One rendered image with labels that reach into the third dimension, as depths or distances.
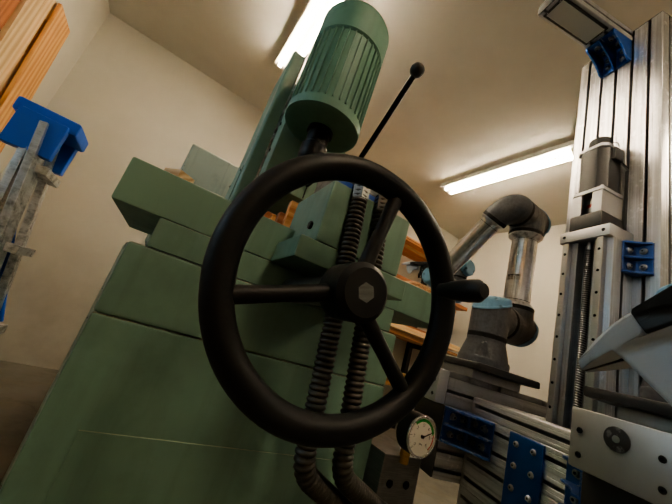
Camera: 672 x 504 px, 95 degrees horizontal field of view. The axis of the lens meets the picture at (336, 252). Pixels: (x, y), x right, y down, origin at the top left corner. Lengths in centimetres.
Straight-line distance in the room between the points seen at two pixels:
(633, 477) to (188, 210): 70
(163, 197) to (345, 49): 53
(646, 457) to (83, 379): 72
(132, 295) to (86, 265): 254
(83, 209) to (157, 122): 93
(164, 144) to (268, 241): 275
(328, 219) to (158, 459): 35
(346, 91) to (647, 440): 76
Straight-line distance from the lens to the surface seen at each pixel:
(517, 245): 133
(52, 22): 265
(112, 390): 46
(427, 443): 59
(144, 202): 46
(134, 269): 45
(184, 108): 334
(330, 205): 41
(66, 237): 301
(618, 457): 67
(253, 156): 88
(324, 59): 79
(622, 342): 27
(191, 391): 47
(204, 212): 46
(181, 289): 45
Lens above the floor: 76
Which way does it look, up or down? 15 degrees up
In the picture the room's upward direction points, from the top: 17 degrees clockwise
